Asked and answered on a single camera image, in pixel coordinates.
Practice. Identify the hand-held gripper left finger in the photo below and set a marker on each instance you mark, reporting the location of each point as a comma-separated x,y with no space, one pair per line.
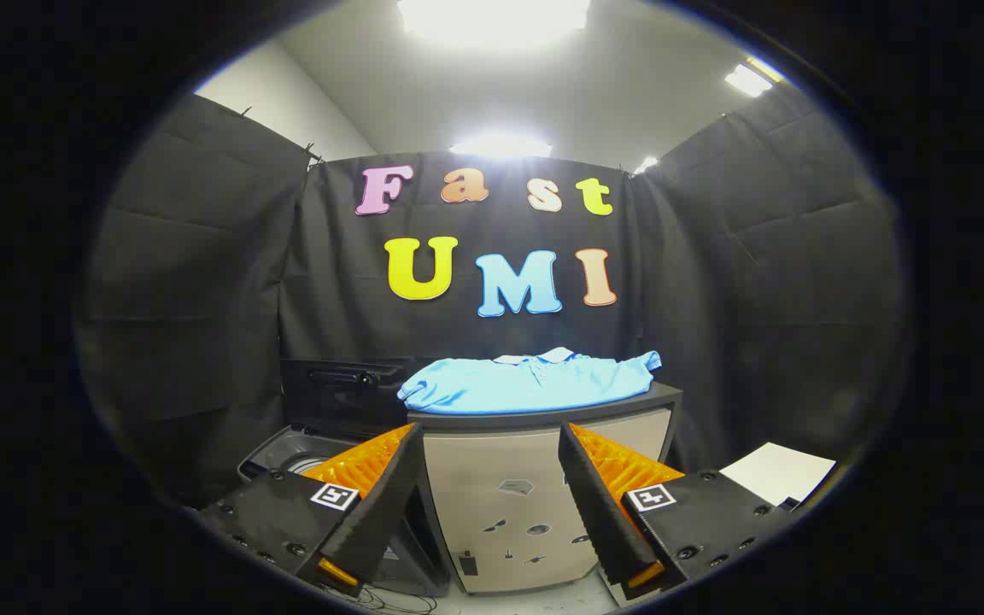
377,504

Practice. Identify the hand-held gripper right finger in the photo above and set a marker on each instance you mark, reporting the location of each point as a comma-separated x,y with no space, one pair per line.
599,504

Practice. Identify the light blue polo shirt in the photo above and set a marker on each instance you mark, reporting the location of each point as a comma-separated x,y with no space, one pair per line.
526,384

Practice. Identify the beige cabinet with grey top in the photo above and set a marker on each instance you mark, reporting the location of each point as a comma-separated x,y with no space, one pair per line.
492,478

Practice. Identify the black backdrop cloth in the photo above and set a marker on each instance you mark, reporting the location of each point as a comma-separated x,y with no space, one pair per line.
202,299

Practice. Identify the small ceiling spot light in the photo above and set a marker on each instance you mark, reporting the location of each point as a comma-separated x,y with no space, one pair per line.
646,164

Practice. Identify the round ceiling light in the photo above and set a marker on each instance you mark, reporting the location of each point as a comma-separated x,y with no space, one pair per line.
500,145

